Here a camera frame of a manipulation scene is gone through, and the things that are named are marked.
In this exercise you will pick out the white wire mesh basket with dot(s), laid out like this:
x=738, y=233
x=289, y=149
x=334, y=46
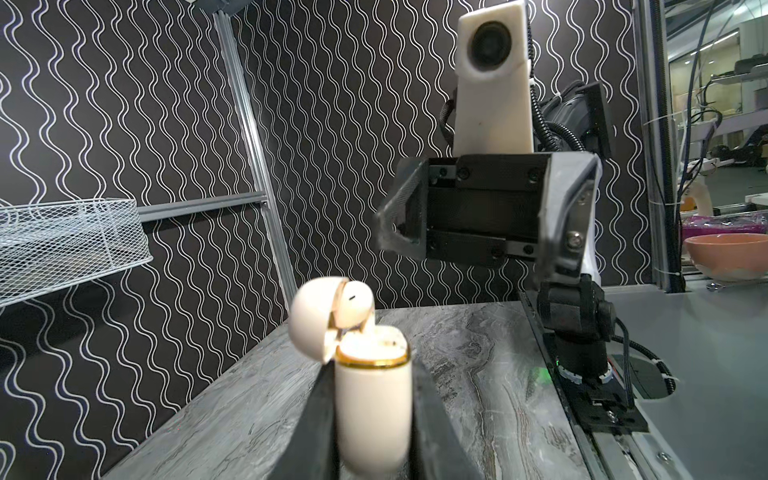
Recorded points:
x=46, y=247

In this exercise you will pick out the white wireless earbud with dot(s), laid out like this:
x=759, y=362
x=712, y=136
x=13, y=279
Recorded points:
x=354, y=307

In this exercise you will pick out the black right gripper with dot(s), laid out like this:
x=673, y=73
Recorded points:
x=478, y=210

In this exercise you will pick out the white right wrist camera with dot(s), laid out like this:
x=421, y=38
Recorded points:
x=493, y=105

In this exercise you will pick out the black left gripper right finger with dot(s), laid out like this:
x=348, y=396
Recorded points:
x=435, y=451

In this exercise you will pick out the pink bowl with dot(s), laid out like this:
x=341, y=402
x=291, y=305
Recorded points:
x=729, y=257

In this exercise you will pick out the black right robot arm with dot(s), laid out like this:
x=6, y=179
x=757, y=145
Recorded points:
x=577, y=121

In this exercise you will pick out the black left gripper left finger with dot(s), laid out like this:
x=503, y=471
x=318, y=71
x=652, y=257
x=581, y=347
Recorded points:
x=312, y=452

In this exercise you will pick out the aluminium corner frame post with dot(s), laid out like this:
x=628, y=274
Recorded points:
x=256, y=155

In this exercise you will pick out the cream earbud charging case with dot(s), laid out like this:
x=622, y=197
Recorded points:
x=373, y=379

